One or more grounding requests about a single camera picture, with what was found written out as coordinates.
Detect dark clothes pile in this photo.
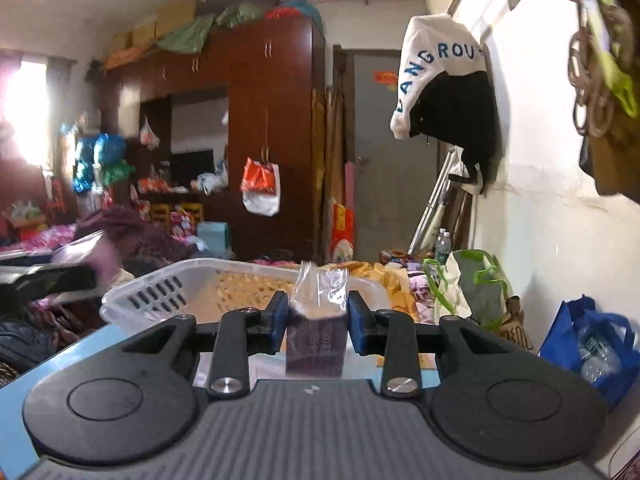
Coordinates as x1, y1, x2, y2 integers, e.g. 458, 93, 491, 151
0, 304, 63, 377

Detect bright window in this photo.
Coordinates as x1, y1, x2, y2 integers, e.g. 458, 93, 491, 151
0, 50, 77, 173

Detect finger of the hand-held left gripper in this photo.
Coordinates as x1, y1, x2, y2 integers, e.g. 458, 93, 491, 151
0, 264, 99, 306

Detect white and black hanging garment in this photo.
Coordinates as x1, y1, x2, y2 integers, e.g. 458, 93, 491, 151
390, 12, 503, 197

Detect clear water bottle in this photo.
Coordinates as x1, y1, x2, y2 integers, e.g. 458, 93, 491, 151
434, 229, 453, 265

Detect green cloth bundle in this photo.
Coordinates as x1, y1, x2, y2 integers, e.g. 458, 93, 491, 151
156, 4, 267, 56

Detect brown paper bag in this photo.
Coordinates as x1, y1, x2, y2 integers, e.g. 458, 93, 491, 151
499, 296, 534, 352

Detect cardboard box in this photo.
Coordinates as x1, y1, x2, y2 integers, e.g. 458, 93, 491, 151
154, 0, 207, 39

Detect blue and green bags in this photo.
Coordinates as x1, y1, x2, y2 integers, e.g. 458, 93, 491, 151
71, 131, 137, 194

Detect green and white tote bag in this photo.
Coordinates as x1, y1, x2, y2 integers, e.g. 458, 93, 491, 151
422, 249, 513, 333

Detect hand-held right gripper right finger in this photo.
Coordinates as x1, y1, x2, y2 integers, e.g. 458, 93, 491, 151
347, 290, 518, 400

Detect pink plastic packet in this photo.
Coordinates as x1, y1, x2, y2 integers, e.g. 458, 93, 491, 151
52, 231, 122, 292

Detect grey door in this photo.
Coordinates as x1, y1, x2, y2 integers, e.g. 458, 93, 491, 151
344, 49, 451, 263

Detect blue tote bag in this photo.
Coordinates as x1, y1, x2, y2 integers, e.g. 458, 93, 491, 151
537, 296, 640, 413

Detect purple packet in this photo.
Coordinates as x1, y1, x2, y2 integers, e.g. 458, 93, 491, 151
285, 261, 350, 378

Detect red door sign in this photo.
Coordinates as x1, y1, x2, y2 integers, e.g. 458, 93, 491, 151
373, 70, 401, 92

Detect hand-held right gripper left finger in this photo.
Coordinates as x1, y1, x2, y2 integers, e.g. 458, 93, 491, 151
122, 291, 290, 400

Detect brown hanging bag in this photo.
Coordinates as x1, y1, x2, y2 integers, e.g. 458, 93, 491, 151
579, 0, 640, 197

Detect small white hanging bag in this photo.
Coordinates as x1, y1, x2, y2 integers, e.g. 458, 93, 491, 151
139, 116, 161, 150

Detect yellow-green strap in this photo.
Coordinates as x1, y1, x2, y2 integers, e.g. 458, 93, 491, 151
570, 0, 640, 120

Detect folded metal rack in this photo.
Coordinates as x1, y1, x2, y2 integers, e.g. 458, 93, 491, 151
407, 146, 462, 257

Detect coiled beige rope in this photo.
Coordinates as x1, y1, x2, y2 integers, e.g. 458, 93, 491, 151
567, 5, 632, 137

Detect black television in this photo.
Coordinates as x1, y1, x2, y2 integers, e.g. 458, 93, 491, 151
170, 150, 216, 191

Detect clear plastic basket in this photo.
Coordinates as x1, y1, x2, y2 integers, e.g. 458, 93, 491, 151
100, 258, 392, 338

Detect leaning wooden boards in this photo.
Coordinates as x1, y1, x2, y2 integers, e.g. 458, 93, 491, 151
311, 86, 347, 262

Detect dark wooden wardrobe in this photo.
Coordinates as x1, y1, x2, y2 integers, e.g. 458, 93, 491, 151
102, 17, 327, 262

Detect orange and white plastic bag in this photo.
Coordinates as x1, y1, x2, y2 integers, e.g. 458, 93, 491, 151
240, 157, 281, 217

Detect teal box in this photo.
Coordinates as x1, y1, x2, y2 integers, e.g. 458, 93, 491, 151
197, 222, 232, 257

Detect purple fuzzy blanket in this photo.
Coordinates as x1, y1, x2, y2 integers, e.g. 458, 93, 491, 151
75, 206, 197, 277

